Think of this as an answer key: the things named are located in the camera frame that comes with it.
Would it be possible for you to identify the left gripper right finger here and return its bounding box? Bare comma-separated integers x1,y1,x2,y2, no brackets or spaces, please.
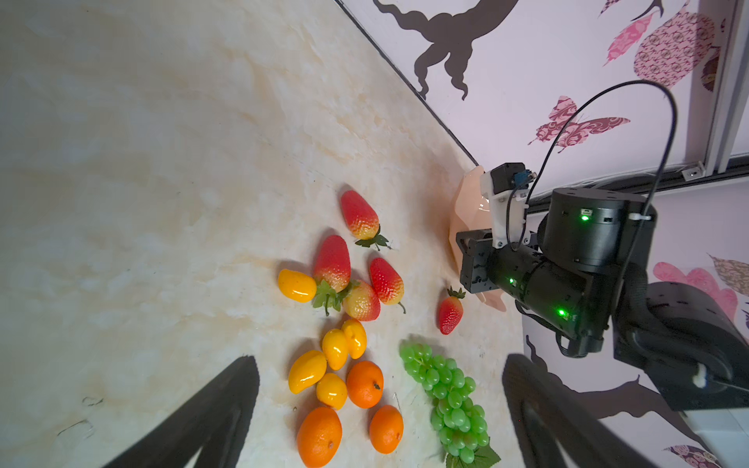
502,354,653,467

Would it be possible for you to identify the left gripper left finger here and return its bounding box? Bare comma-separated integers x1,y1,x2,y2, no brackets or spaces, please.
107,356,261,467

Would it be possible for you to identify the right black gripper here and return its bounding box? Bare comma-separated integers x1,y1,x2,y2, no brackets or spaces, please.
456,229,497,294

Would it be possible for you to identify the pink leaf-shaped bowl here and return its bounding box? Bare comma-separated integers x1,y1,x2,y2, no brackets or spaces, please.
447,165,508,312

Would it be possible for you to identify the green grape bunch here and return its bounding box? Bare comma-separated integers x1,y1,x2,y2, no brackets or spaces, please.
399,342,501,467

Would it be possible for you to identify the large orange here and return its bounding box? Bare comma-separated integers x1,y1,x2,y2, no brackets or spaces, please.
296,407,343,467

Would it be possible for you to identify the small orange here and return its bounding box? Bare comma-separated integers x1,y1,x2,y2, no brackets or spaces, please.
346,361,384,409

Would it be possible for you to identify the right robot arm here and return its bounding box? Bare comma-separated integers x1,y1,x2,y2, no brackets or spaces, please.
456,188,748,411

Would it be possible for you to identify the lone red strawberry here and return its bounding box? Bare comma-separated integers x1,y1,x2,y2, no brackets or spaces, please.
437,287,466,335

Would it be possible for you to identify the right cluster red strawberry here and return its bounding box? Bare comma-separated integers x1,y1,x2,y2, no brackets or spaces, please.
369,257,406,313

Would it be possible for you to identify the yellow kumquat lower left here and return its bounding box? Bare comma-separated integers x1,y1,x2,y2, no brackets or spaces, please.
288,350,328,395

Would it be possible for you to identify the yellow kumquat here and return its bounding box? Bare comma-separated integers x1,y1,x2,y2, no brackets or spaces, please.
316,374,348,411
277,269,317,303
341,319,368,360
288,350,328,395
321,329,349,372

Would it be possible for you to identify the top red strawberry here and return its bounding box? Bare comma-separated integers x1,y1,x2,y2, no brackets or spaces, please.
341,190,390,251

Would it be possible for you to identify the yellow kumquat bottom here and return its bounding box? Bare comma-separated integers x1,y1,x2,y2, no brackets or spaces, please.
316,374,348,411

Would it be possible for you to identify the pale red strawberry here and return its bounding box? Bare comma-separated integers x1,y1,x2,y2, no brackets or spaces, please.
343,281,380,322

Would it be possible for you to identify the yellow kumquat upper left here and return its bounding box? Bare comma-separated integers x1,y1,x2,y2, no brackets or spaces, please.
321,329,349,372

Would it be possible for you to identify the red strawberry with leaves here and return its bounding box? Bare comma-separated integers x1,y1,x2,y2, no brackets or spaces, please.
312,234,353,316

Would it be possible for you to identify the yellow kumquat upper right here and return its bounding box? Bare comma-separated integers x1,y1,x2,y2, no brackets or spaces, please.
341,319,368,360

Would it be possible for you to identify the far left yellow kumquat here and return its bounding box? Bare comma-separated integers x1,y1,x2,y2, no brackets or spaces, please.
277,269,317,303

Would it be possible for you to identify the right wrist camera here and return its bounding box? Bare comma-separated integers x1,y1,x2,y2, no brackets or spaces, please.
480,163,536,249

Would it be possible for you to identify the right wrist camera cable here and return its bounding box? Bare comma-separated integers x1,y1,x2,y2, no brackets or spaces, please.
504,79,679,305

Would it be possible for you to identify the back aluminium rail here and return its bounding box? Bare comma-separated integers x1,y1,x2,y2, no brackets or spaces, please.
682,1,748,183

